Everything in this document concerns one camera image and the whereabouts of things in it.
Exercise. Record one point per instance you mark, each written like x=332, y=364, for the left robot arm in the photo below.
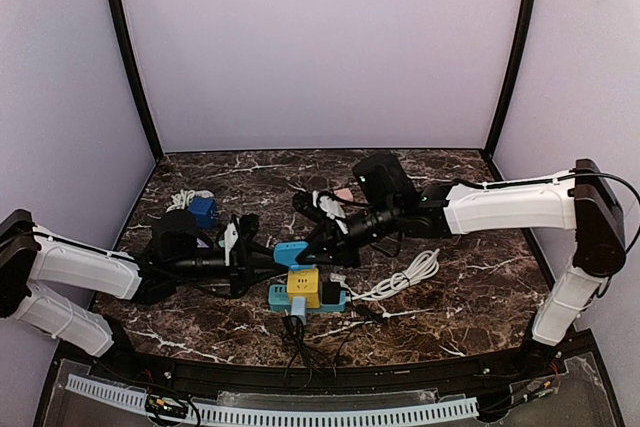
x=179, y=253

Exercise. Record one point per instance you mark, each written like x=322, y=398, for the white slotted cable duct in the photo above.
x=270, y=410

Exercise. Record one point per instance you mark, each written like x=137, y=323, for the black power adapter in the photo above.
x=330, y=293

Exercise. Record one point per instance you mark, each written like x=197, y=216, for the pink charger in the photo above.
x=344, y=194

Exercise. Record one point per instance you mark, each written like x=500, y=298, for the light blue charger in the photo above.
x=299, y=309

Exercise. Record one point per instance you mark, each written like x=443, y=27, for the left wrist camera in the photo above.
x=238, y=237

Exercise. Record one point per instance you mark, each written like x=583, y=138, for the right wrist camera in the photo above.
x=318, y=207

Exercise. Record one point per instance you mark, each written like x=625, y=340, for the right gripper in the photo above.
x=335, y=235

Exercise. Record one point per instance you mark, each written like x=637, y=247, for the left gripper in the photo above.
x=239, y=264

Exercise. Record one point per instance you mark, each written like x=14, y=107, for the white usb charger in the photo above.
x=334, y=277

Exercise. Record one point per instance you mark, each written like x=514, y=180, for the blue square socket adapter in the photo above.
x=285, y=253

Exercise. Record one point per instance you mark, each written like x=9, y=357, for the dark blue cube adapter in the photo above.
x=204, y=211

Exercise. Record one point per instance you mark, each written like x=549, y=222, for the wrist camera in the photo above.
x=238, y=237
x=318, y=207

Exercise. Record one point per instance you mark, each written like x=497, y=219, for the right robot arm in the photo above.
x=579, y=200

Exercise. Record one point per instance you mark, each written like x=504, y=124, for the yellow cube socket adapter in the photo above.
x=305, y=285

